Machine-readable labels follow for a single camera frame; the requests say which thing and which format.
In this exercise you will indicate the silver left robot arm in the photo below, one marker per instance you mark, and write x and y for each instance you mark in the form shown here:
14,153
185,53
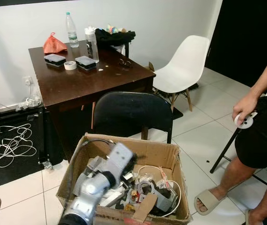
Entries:
90,192

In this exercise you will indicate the person right hand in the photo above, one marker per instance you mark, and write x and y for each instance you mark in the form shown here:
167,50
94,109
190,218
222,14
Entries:
246,105

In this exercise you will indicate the brown cardboard box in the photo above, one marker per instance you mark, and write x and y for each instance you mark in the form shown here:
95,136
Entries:
166,152

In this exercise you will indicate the black padded chair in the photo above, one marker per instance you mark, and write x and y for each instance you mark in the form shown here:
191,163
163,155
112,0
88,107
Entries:
131,115

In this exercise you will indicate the brown cardboard scrap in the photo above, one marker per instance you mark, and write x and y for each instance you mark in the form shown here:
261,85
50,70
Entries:
145,206

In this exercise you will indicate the beige slipper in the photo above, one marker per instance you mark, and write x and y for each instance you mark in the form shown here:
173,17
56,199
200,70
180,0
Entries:
213,197
248,218

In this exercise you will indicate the dark brown wooden table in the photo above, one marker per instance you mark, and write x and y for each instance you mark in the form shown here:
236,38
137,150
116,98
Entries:
91,82

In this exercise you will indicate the black eyeglasses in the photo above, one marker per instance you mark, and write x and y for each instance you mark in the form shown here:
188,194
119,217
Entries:
125,62

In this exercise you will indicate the white plastic shell chair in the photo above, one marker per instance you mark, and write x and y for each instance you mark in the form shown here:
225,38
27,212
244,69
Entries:
182,68

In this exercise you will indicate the black plastic parts case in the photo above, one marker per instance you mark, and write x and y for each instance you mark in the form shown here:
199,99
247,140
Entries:
55,59
86,63

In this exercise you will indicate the white power strip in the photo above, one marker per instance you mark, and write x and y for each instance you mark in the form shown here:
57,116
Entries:
30,102

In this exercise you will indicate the black floor case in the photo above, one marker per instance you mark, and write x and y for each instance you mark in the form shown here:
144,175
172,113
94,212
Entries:
16,176

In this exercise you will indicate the clear white-capped drink bottle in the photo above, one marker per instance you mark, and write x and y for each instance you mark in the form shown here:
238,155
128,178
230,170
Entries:
91,47

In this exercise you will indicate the black cloth bag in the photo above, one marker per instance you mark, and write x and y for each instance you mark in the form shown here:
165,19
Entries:
117,36

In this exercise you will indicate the person black shorts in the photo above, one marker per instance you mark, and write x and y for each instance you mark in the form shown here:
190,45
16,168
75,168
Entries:
262,136

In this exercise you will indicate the small colourful toy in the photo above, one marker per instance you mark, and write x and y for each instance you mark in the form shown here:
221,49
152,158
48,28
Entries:
112,29

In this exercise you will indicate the orange plastic bag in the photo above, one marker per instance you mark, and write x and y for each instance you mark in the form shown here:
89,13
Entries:
54,46

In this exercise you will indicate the clear plastic water bottle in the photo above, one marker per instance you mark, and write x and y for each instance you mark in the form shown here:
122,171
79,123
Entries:
72,33

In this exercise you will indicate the black door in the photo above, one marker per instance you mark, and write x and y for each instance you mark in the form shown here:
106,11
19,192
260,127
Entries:
246,37

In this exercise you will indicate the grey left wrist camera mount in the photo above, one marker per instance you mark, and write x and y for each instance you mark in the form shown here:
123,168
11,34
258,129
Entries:
120,157

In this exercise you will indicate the grey metal bracket scrap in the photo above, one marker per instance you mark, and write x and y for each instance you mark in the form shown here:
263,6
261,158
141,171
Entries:
164,197

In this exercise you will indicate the black folding chair frame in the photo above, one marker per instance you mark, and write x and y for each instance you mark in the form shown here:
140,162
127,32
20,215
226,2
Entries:
223,152

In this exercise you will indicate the white wall socket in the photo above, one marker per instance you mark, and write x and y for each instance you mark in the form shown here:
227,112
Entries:
28,80

